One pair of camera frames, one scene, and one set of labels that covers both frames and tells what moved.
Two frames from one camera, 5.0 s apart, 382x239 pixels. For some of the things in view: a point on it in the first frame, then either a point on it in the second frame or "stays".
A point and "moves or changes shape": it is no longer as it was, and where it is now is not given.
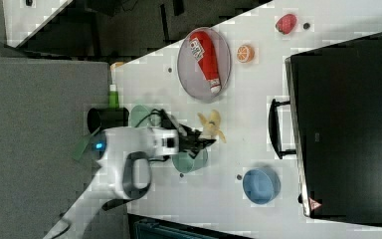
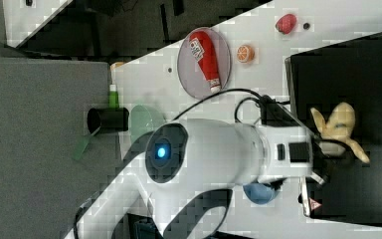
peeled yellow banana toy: [212, 126] moves or changes shape
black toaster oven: [343, 122] stays
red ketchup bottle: [204, 51] stays
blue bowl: [262, 185] stays
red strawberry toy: [286, 23] stays
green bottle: [113, 97] stays
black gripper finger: [198, 144] -> [335, 166]
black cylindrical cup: [104, 118] stays
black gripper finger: [187, 131] -> [318, 140]
